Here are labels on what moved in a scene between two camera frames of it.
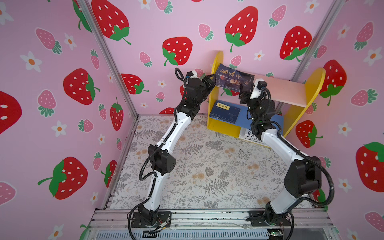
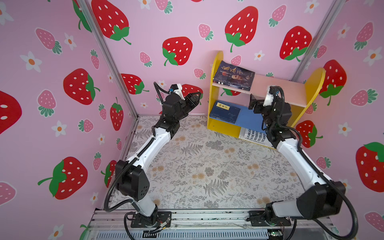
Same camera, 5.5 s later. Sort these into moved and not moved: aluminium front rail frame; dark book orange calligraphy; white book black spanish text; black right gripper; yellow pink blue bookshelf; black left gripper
Moved: black right gripper; dark book orange calligraphy; black left gripper
Not moved: white book black spanish text; aluminium front rail frame; yellow pink blue bookshelf
